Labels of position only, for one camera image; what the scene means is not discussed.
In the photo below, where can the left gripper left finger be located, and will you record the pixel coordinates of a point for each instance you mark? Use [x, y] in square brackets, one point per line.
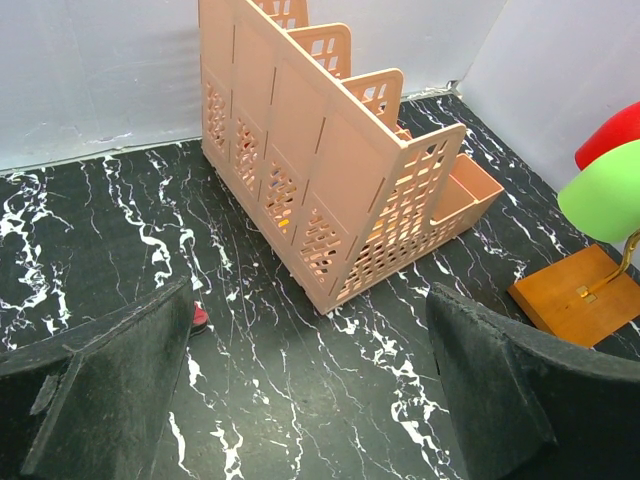
[92, 402]

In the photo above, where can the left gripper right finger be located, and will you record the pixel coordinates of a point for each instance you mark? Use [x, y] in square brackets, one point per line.
[527, 405]

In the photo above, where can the green plastic wine glass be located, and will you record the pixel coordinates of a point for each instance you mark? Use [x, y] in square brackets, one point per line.
[603, 200]

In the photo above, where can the red plastic wine glass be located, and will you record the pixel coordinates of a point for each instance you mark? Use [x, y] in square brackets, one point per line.
[619, 129]

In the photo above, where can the small red object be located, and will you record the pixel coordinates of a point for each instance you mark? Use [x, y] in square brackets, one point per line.
[200, 320]

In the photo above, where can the peach plastic file organizer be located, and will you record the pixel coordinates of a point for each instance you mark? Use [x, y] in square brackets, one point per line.
[315, 155]

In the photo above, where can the gold wire wooden glass rack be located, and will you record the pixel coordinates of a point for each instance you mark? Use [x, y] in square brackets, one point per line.
[583, 298]

